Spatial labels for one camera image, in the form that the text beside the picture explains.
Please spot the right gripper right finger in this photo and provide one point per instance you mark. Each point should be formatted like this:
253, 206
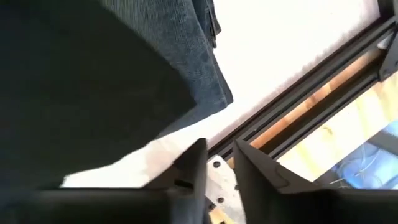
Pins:
264, 186

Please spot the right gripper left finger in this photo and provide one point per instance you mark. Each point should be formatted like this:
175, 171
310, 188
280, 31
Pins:
192, 174

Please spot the dark blue jeans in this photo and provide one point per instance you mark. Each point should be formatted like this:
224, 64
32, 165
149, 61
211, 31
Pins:
192, 62

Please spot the black sweater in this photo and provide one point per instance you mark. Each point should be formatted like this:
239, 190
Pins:
77, 93

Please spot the silver metal mounting bracket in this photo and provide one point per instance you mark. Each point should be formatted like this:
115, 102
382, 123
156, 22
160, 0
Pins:
224, 186

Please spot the black aluminium table frame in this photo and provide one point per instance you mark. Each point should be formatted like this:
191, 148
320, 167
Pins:
311, 84

